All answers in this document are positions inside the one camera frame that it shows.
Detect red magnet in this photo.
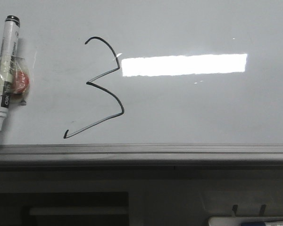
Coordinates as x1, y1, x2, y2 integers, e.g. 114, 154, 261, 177
11, 57, 30, 106

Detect white black whiteboard marker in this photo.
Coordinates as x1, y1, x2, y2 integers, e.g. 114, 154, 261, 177
0, 15, 20, 132

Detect white whiteboard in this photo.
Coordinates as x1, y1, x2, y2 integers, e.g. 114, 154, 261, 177
0, 0, 283, 145

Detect dark hook left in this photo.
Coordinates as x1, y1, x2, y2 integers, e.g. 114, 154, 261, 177
232, 204, 238, 217

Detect dark hook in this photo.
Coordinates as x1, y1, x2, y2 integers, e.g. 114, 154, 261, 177
258, 204, 266, 217
232, 204, 238, 217

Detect dark hook middle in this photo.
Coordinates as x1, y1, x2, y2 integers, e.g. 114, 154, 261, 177
258, 204, 266, 217

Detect blue white marker in tray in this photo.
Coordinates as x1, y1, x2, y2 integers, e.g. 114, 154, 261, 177
240, 220, 283, 226

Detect grey aluminium whiteboard frame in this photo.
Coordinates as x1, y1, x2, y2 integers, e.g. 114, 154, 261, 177
0, 144, 283, 168

